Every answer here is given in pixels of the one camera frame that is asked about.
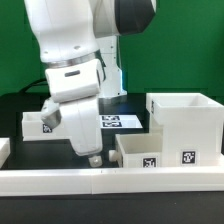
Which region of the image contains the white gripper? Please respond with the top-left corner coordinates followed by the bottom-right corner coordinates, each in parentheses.
top-left (59, 96), bottom-right (103, 167)

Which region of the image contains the white front drawer tray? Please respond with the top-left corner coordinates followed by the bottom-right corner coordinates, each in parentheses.
top-left (109, 133), bottom-right (162, 168)

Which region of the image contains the white drawer tray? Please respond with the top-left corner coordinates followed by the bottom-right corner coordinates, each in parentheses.
top-left (22, 112), bottom-right (69, 141)
top-left (109, 133), bottom-right (162, 168)

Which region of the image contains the white drawer cabinet box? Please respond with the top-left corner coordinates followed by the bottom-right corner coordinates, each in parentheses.
top-left (146, 93), bottom-right (224, 167)

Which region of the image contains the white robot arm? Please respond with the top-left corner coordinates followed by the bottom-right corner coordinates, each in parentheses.
top-left (24, 0), bottom-right (156, 167)

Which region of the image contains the marker sheet on table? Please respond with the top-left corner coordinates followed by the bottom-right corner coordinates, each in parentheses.
top-left (100, 115), bottom-right (142, 129)

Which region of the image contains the white front fence rail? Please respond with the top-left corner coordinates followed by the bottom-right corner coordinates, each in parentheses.
top-left (0, 167), bottom-right (224, 196)

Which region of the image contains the white fence rail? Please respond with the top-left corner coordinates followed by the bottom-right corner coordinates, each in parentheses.
top-left (0, 167), bottom-right (224, 196)
top-left (0, 138), bottom-right (10, 168)

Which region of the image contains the white left fence rail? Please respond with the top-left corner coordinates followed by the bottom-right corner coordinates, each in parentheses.
top-left (0, 138), bottom-right (10, 168)

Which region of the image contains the black cable on table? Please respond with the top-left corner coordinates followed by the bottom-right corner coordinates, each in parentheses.
top-left (19, 78), bottom-right (49, 94)

